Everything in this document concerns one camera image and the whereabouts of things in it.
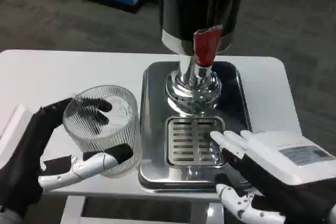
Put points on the clear ribbed glass cup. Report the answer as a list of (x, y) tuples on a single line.
[(110, 134)]

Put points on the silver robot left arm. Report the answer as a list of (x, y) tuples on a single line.
[(8, 217)]

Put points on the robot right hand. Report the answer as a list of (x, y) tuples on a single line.
[(283, 161)]

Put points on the black and chrome drink dispenser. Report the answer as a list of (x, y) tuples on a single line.
[(189, 6)]

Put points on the slotted steel drip grid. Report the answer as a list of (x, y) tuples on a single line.
[(183, 140)]

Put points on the steel drip tray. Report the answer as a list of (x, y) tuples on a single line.
[(153, 129)]

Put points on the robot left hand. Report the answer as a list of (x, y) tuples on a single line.
[(23, 155)]

